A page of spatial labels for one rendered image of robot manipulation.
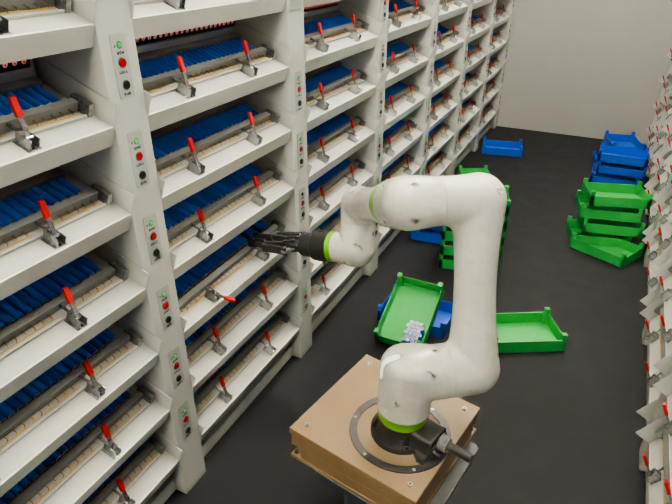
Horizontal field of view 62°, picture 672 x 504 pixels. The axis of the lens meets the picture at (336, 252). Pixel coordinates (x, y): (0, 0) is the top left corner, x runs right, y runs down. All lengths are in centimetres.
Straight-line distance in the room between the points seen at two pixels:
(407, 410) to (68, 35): 103
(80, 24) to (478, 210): 86
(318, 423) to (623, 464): 105
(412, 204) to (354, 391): 61
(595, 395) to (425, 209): 132
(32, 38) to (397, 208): 73
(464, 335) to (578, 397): 101
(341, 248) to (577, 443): 104
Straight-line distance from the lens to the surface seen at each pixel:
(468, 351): 134
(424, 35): 308
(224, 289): 170
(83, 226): 127
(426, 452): 141
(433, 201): 119
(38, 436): 138
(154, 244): 138
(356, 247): 159
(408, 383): 129
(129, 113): 127
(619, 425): 223
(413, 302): 243
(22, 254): 120
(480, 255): 127
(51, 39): 116
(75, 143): 119
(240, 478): 189
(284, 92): 181
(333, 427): 148
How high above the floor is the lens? 145
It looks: 29 degrees down
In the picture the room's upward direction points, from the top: straight up
